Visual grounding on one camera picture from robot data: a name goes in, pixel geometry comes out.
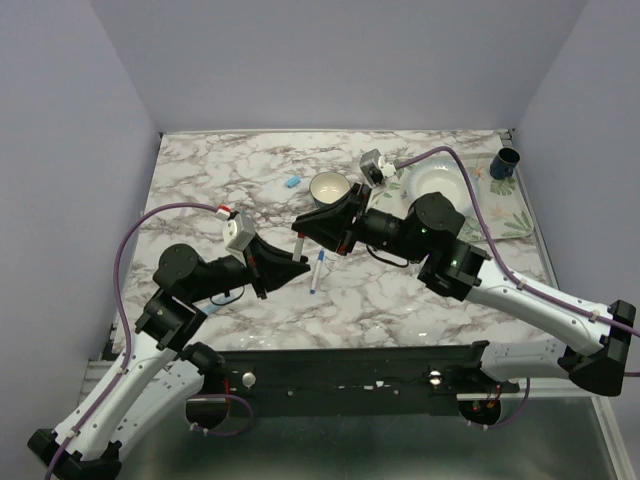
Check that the white pen red tip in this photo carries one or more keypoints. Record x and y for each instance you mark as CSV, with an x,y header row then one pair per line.
x,y
297,248

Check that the white plate blue rim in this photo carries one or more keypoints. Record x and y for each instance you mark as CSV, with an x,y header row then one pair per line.
x,y
439,175

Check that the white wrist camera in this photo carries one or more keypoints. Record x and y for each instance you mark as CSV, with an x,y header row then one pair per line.
x,y
238,232
378,171

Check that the white pen blue tip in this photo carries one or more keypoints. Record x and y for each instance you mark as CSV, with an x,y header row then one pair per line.
x,y
317,271

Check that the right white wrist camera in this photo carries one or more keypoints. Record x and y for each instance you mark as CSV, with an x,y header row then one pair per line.
x,y
378,171

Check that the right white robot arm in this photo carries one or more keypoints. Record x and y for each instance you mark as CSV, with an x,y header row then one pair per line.
x,y
589,341

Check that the floral leaf serving tray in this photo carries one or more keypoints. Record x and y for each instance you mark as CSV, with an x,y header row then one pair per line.
x,y
500,201

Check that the teal bowl cream inside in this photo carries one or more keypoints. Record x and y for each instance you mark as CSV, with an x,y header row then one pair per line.
x,y
326,188

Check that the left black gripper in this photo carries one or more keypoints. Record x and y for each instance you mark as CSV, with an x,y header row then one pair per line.
x,y
271,267

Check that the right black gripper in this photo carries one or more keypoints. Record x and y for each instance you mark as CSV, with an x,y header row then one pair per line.
x,y
328,226

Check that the dark blue cup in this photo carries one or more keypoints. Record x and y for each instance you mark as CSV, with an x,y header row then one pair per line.
x,y
504,163

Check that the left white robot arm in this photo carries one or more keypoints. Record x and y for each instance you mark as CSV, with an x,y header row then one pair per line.
x,y
160,367

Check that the light blue eraser block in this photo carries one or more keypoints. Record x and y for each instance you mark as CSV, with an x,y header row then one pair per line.
x,y
292,182

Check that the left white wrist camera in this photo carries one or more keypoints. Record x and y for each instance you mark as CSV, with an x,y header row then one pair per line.
x,y
238,232

